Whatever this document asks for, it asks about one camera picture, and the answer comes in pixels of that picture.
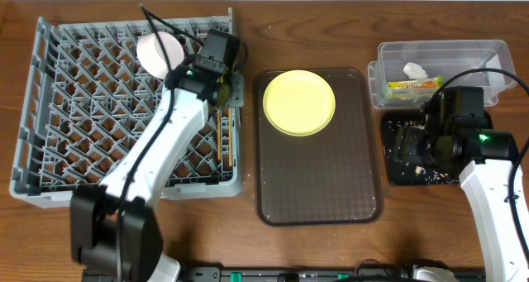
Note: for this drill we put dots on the brown plastic serving tray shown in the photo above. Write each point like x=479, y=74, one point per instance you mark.
x=330, y=177

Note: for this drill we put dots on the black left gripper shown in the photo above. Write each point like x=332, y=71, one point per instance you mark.
x=225, y=93

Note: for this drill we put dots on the pile of white rice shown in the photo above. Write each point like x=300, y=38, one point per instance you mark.
x=406, y=174

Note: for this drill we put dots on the green orange snack wrapper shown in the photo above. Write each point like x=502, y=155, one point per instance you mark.
x=413, y=85

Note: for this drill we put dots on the yellow round plate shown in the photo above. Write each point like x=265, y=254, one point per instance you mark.
x=299, y=102

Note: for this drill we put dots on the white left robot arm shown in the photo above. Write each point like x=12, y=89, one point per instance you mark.
x=113, y=225

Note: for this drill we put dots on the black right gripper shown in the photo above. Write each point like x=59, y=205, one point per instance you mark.
x=407, y=145

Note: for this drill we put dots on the wooden chopstick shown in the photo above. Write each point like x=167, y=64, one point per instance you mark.
x=219, y=135
x=230, y=164

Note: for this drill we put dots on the black rectangular waste tray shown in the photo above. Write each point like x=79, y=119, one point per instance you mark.
x=416, y=115

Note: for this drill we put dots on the clear plastic waste bin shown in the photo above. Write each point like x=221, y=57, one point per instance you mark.
x=439, y=59

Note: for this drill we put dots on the grey plastic dishwasher rack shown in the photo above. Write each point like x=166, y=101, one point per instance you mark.
x=87, y=101

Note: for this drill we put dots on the white tissue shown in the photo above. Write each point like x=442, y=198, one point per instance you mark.
x=414, y=71

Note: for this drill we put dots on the pink white small bowl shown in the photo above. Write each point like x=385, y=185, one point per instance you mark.
x=150, y=54

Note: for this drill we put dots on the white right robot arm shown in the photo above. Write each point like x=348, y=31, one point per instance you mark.
x=486, y=162

